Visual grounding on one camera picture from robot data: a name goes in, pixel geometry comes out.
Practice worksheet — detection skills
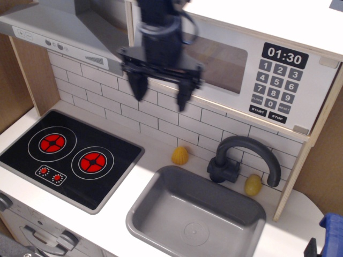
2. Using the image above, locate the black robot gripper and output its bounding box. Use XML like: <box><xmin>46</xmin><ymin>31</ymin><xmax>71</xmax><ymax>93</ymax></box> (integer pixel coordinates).
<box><xmin>117</xmin><ymin>34</ymin><xmax>204</xmax><ymax>112</ymax></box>

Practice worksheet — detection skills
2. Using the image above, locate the white toy microwave door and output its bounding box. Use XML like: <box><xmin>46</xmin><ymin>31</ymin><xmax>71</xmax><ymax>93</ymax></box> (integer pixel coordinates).
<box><xmin>184</xmin><ymin>1</ymin><xmax>342</xmax><ymax>135</ymax></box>

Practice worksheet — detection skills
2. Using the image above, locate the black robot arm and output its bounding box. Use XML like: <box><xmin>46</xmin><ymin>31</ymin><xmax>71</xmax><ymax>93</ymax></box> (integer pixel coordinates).
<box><xmin>118</xmin><ymin>1</ymin><xmax>204</xmax><ymax>112</ymax></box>

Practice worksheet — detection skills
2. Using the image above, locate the wooden microwave cabinet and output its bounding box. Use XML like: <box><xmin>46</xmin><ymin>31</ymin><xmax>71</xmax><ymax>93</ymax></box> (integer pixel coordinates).
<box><xmin>121</xmin><ymin>1</ymin><xmax>342</xmax><ymax>221</ymax></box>

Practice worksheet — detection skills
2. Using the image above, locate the yellow ridged toy lemon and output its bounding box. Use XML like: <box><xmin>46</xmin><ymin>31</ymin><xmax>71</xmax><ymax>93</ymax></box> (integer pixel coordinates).
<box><xmin>171</xmin><ymin>146</ymin><xmax>189</xmax><ymax>165</ymax></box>

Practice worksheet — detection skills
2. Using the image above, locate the grey range hood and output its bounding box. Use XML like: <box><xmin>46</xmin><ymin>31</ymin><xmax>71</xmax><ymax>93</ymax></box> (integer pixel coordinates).
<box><xmin>1</xmin><ymin>1</ymin><xmax>129</xmax><ymax>76</ymax></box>

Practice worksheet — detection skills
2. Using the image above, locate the dark grey toy faucet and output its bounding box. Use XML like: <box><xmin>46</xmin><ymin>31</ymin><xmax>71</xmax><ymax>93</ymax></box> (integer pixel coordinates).
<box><xmin>206</xmin><ymin>135</ymin><xmax>282</xmax><ymax>188</ymax></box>

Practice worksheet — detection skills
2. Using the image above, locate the black toy stovetop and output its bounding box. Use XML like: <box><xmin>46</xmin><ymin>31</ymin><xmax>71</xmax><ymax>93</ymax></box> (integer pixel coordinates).
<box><xmin>1</xmin><ymin>110</ymin><xmax>144</xmax><ymax>215</ymax></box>

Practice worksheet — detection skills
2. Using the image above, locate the grey plastic sink basin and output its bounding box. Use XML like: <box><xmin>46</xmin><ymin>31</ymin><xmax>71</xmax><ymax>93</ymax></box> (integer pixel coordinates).
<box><xmin>126</xmin><ymin>166</ymin><xmax>266</xmax><ymax>256</ymax></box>

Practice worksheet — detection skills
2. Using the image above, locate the yellow smooth toy potato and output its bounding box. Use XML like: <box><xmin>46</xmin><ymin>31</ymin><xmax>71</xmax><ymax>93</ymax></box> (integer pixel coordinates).
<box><xmin>244</xmin><ymin>175</ymin><xmax>262</xmax><ymax>196</ymax></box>

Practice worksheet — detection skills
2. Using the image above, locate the grey toy oven door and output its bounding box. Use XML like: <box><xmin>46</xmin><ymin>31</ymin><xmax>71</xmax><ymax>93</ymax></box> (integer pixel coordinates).
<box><xmin>1</xmin><ymin>192</ymin><xmax>106</xmax><ymax>256</ymax></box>

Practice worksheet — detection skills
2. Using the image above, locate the grey oven knob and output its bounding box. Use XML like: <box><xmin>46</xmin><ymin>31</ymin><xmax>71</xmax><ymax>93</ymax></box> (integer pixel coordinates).
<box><xmin>0</xmin><ymin>193</ymin><xmax>13</xmax><ymax>212</ymax></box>

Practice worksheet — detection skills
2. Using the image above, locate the blue plastic object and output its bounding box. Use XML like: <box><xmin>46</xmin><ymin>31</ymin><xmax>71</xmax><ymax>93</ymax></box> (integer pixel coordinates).
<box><xmin>319</xmin><ymin>213</ymin><xmax>342</xmax><ymax>257</ymax></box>

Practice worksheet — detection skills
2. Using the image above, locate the black clamp object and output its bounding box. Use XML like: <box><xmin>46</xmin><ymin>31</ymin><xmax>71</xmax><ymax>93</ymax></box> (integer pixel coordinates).
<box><xmin>303</xmin><ymin>238</ymin><xmax>318</xmax><ymax>257</ymax></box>

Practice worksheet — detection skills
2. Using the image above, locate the grey fabric object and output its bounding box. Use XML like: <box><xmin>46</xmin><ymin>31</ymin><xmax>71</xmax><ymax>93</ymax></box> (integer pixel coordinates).
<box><xmin>1</xmin><ymin>234</ymin><xmax>35</xmax><ymax>257</ymax></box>

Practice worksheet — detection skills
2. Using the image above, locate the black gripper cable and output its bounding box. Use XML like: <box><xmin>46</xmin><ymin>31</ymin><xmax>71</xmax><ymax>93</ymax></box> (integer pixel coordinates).
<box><xmin>175</xmin><ymin>9</ymin><xmax>200</xmax><ymax>46</ymax></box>

